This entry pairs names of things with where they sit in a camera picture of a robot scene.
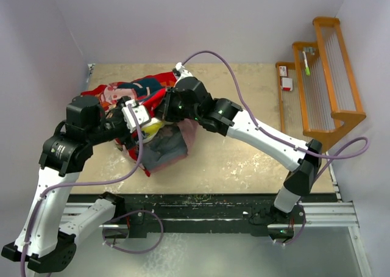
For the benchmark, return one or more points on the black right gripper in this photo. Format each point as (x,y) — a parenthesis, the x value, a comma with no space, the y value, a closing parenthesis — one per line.
(169,115)

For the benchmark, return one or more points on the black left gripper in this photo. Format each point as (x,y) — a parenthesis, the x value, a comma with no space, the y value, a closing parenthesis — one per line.
(127,139)

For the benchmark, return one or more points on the red embroidered pillowcase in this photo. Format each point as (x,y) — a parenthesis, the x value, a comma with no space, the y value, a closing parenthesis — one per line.
(147,90)

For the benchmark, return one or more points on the pink pillow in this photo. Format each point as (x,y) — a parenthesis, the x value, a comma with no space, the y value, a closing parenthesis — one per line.
(167,143)

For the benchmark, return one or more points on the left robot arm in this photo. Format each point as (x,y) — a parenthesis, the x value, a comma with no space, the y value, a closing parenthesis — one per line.
(45,245)

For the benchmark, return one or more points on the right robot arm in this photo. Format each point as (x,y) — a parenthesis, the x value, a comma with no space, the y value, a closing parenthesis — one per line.
(189,99)

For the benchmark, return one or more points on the white green pen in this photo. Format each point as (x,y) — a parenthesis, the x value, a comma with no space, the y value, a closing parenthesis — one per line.
(305,60)

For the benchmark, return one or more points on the wooden tiered rack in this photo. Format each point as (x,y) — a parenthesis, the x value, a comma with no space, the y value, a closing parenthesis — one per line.
(326,105)

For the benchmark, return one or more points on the grey clip on rack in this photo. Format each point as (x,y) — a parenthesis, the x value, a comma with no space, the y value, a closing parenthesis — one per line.
(309,50)

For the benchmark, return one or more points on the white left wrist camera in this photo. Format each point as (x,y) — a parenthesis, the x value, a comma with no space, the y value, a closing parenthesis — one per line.
(135,114)

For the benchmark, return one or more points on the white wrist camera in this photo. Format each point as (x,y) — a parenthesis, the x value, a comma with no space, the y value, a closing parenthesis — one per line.
(180,72)
(135,114)

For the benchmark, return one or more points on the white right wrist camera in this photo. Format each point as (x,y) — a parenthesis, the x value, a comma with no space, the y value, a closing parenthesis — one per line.
(180,72)

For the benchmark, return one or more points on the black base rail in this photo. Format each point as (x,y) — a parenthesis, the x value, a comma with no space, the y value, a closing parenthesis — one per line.
(251,214)

